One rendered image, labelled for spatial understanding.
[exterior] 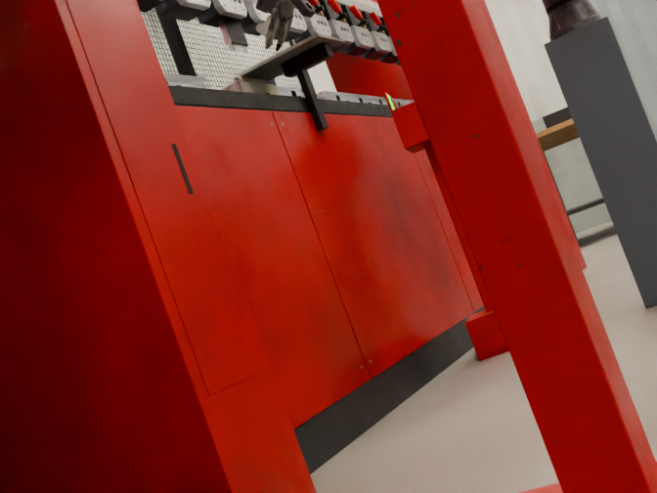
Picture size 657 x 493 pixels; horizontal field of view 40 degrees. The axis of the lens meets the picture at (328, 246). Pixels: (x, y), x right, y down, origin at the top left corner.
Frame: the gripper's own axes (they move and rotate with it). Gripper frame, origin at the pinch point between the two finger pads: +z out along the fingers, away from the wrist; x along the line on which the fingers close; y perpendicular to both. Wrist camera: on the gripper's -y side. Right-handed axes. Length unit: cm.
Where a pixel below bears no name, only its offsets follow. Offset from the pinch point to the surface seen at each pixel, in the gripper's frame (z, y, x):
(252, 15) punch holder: -6.3, 15.2, -10.0
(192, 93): 12, -15, 60
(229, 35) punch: 0.7, 12.3, 5.0
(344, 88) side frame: 21, 68, -215
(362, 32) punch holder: -10, 17, -97
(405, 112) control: 8.2, -35.3, -22.9
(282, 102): 12.3, -15.6, 17.5
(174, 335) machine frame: 43, -55, 110
